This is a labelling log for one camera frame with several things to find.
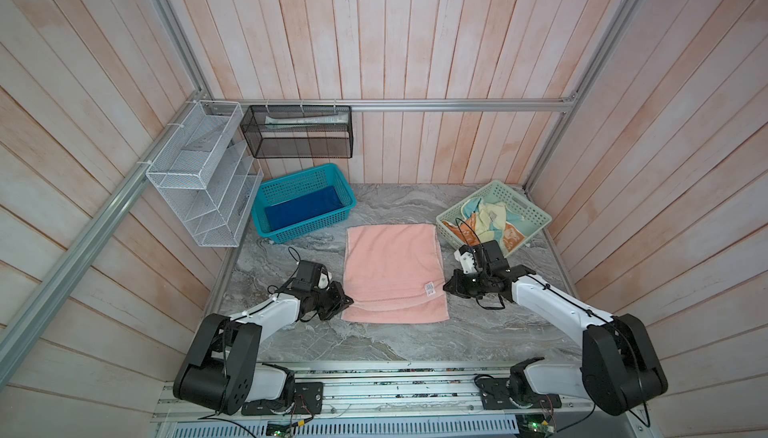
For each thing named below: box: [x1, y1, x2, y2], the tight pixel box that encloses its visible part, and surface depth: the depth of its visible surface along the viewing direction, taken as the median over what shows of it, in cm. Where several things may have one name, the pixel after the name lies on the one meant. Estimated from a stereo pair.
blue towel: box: [265, 187, 344, 230], surface depth 116 cm
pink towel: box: [341, 224, 450, 324], surface depth 97 cm
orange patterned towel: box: [442, 213, 527, 252], surface depth 106 cm
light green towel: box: [473, 202, 506, 252], surface depth 107 cm
